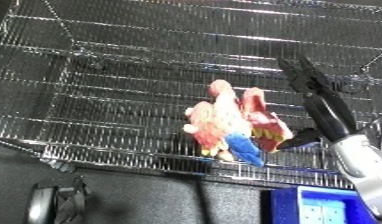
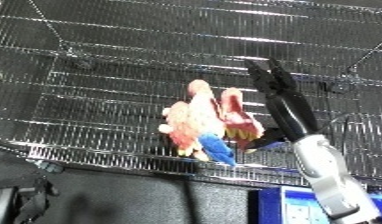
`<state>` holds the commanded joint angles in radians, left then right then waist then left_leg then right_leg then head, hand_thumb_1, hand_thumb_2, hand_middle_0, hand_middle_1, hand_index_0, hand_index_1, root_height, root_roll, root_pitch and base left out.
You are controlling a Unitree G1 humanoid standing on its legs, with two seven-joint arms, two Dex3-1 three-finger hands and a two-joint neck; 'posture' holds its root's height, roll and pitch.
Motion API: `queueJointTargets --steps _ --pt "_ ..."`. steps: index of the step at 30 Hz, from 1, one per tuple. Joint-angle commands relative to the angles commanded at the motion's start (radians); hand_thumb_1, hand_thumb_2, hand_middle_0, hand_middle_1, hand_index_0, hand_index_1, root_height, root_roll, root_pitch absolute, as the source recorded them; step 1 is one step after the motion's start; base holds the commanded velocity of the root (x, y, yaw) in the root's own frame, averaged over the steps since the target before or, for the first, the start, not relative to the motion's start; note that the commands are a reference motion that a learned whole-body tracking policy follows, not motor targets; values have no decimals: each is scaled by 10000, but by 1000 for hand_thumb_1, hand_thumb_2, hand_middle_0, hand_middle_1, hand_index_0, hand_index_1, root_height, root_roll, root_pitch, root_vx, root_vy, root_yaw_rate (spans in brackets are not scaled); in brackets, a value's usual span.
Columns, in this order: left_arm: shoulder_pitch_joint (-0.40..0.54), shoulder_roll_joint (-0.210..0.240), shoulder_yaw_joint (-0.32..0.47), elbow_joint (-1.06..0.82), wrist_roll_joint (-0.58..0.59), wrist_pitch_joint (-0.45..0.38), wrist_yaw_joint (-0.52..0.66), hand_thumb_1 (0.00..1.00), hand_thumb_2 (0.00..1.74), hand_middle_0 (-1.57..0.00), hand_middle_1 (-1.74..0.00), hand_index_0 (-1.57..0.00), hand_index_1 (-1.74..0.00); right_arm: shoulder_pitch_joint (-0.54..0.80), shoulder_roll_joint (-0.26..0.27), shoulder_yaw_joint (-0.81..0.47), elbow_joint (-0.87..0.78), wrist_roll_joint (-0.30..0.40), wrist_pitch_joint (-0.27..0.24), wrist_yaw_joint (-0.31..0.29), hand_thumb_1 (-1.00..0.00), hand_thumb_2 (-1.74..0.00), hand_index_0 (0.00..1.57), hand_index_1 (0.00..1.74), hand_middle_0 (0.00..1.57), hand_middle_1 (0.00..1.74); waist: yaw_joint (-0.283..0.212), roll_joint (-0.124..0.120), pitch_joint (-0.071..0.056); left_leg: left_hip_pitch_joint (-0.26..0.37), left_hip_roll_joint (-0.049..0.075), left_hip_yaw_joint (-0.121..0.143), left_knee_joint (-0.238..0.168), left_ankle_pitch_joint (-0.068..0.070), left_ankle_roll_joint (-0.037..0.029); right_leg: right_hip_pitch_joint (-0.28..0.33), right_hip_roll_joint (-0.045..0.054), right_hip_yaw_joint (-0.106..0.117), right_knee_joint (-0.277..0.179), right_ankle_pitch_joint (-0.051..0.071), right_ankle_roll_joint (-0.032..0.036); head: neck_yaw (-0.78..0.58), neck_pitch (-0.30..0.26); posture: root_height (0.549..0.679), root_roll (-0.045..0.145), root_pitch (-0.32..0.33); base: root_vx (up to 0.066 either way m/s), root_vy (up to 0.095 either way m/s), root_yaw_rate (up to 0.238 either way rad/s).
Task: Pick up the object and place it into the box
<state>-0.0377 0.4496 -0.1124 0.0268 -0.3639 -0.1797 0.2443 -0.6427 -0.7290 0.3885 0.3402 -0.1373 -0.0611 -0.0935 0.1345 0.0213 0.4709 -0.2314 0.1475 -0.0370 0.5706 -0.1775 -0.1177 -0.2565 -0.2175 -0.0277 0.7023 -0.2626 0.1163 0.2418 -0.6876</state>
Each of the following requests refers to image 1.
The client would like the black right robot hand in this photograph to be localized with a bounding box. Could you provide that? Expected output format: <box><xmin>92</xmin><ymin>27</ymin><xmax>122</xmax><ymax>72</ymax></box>
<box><xmin>274</xmin><ymin>56</ymin><xmax>362</xmax><ymax>151</ymax></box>

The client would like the red parrot soft toy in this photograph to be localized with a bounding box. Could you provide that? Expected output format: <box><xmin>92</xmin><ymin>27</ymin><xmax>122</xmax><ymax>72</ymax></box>
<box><xmin>182</xmin><ymin>79</ymin><xmax>295</xmax><ymax>168</ymax></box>

